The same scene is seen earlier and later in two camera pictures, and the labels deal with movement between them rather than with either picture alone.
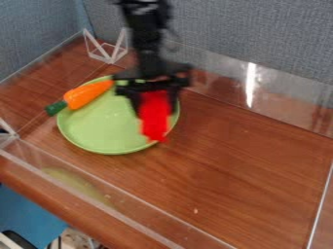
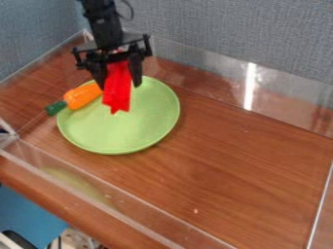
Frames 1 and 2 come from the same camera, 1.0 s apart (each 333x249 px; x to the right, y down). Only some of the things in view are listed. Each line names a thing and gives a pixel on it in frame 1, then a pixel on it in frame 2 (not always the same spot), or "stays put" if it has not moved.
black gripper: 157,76 → 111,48
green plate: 102,124 stays put
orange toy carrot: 75,96 stays put
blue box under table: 27,218 stays put
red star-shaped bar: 155,113 → 118,86
